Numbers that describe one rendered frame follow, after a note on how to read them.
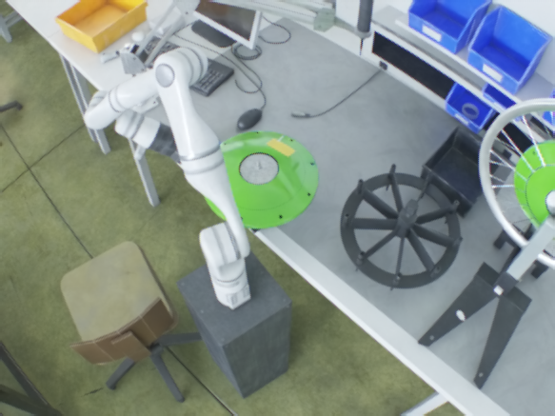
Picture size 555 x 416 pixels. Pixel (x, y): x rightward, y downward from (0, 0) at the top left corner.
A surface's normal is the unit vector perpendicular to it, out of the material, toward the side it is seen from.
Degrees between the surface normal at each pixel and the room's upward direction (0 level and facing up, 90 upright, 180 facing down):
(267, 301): 0
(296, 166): 14
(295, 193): 21
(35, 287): 0
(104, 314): 0
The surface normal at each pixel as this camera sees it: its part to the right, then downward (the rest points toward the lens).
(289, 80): 0.00, -0.52
